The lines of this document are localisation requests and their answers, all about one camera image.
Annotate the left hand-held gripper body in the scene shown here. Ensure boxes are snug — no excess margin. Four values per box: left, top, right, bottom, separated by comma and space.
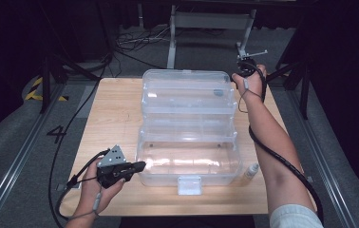
96, 144, 135, 190

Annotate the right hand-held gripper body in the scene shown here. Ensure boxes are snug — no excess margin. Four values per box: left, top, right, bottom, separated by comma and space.
236, 48, 269, 79

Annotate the clear plastic storage box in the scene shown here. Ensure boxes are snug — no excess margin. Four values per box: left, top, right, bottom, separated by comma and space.
135, 68, 243, 196

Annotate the small white bottle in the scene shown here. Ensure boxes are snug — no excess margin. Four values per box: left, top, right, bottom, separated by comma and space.
243, 162, 260, 183

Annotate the person's right hand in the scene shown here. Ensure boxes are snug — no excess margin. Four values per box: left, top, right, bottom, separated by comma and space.
232, 64, 268, 103

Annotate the person's left hand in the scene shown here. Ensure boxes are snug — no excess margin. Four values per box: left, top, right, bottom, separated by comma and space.
78, 159, 125, 215

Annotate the black tripod stand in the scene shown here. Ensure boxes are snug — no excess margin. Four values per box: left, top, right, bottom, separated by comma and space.
265, 56, 312, 121
39, 53, 104, 115

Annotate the yellow black hazard tape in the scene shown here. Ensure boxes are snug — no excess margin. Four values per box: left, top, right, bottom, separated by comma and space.
24, 76, 69, 103

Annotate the person's white sleeve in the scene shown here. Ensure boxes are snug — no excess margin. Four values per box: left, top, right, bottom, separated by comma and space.
269, 203, 325, 228

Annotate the grey right wrist strap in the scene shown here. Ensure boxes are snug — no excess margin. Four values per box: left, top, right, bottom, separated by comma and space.
237, 77, 264, 114

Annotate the grey wrist strap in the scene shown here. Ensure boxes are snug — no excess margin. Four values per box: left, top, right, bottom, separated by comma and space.
72, 189, 104, 221
237, 77, 264, 114

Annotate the grey left wrist strap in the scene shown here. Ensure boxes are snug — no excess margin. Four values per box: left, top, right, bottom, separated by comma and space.
72, 189, 104, 221

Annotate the grey metal desk frame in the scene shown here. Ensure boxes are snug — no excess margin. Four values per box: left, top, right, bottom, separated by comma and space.
166, 4, 258, 70

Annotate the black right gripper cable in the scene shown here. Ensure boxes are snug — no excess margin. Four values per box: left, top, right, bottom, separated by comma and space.
247, 61, 325, 224

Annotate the bundle of floor cables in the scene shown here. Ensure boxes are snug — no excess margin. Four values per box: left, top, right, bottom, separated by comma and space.
115, 24, 177, 71

